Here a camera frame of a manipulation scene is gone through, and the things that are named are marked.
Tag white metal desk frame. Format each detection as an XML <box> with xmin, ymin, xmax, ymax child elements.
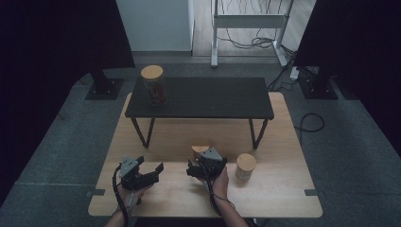
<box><xmin>210</xmin><ymin>0</ymin><xmax>296</xmax><ymax>69</ymax></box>

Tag black curtain stand base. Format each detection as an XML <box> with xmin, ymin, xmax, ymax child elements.
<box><xmin>297</xmin><ymin>65</ymin><xmax>340</xmax><ymax>101</ymax></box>
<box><xmin>84</xmin><ymin>67</ymin><xmax>125</xmax><ymax>101</ymax></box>

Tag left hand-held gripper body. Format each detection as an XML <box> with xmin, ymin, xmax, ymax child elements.
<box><xmin>119</xmin><ymin>155</ymin><xmax>150</xmax><ymax>192</ymax></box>

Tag tall glass jar wooden lid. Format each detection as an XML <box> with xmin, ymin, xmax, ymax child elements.
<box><xmin>140</xmin><ymin>64</ymin><xmax>167</xmax><ymax>107</ymax></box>

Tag person's right hand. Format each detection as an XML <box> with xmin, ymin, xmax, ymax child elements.
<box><xmin>197</xmin><ymin>166</ymin><xmax>230</xmax><ymax>201</ymax></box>

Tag tangle of black cables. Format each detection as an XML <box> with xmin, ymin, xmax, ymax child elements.
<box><xmin>217</xmin><ymin>0</ymin><xmax>296</xmax><ymax>51</ymax></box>

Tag black shelf with metal legs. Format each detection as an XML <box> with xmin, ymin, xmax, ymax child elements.
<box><xmin>124</xmin><ymin>76</ymin><xmax>275</xmax><ymax>150</ymax></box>

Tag hand-held gripper black cable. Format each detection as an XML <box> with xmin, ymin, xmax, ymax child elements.
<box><xmin>202</xmin><ymin>171</ymin><xmax>235</xmax><ymax>218</ymax></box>
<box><xmin>113</xmin><ymin>165</ymin><xmax>131</xmax><ymax>227</ymax></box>

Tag glass jar with red pieces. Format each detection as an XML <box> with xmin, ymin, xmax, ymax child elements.
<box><xmin>191</xmin><ymin>138</ymin><xmax>211</xmax><ymax>162</ymax></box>

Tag black curtain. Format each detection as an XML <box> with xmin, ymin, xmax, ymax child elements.
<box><xmin>0</xmin><ymin>0</ymin><xmax>136</xmax><ymax>201</ymax></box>
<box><xmin>292</xmin><ymin>0</ymin><xmax>401</xmax><ymax>159</ymax></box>

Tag looped black floor cable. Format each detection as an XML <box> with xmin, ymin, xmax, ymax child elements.
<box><xmin>293</xmin><ymin>112</ymin><xmax>325</xmax><ymax>146</ymax></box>

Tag left hand-held gripper black cable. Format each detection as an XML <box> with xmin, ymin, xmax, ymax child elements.
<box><xmin>113</xmin><ymin>165</ymin><xmax>131</xmax><ymax>227</ymax></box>

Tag wide glass jar pale nuts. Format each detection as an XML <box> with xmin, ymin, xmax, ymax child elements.
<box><xmin>235</xmin><ymin>152</ymin><xmax>258</xmax><ymax>183</ymax></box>

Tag person's left hand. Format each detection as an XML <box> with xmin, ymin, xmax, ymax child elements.
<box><xmin>121</xmin><ymin>185</ymin><xmax>153</xmax><ymax>211</ymax></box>

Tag black power strip cable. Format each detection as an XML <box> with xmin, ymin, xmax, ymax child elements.
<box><xmin>266</xmin><ymin>51</ymin><xmax>297</xmax><ymax>93</ymax></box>

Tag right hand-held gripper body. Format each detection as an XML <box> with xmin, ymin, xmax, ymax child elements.
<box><xmin>186</xmin><ymin>147</ymin><xmax>228</xmax><ymax>182</ymax></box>

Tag right hand-held gripper black cable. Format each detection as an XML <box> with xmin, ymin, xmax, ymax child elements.
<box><xmin>202</xmin><ymin>171</ymin><xmax>235</xmax><ymax>218</ymax></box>

